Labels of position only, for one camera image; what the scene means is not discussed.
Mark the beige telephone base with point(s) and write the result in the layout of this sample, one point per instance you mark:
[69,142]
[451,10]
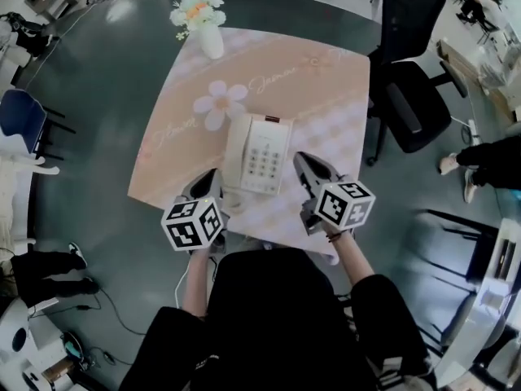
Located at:
[266,153]

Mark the black metal frame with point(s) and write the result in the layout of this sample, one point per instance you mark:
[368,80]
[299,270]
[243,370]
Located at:
[460,242]

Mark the person's body in black clothes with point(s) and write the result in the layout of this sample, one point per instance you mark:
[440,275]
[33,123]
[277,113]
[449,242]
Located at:
[277,320]

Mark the brown cardboard box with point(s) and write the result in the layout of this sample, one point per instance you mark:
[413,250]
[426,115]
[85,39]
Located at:
[464,67]

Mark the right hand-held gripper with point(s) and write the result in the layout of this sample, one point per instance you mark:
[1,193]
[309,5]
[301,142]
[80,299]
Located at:
[344,206]

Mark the blue chair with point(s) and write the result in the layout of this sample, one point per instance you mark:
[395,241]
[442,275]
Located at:
[22,116]

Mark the white flower bouquet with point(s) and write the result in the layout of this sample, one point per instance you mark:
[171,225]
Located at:
[197,10]

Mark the pink floral tablecloth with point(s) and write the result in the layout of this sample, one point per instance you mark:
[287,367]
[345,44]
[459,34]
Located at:
[260,76]

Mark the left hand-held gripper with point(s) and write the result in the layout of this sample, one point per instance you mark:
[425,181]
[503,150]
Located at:
[191,224]

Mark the person's left forearm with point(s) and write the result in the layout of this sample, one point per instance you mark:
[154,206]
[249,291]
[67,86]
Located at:
[197,283]

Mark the white power strip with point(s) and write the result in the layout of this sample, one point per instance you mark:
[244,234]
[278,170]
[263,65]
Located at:
[474,130]

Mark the person's right forearm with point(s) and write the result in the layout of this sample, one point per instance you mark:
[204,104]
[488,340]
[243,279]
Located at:
[354,259]

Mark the black office chair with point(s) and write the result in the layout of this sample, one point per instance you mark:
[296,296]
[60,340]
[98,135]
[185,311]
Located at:
[411,104]

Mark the white vase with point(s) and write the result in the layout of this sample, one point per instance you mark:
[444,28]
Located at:
[212,43]

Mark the black wrist band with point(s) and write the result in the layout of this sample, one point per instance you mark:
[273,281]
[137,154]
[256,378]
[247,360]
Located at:
[334,238]

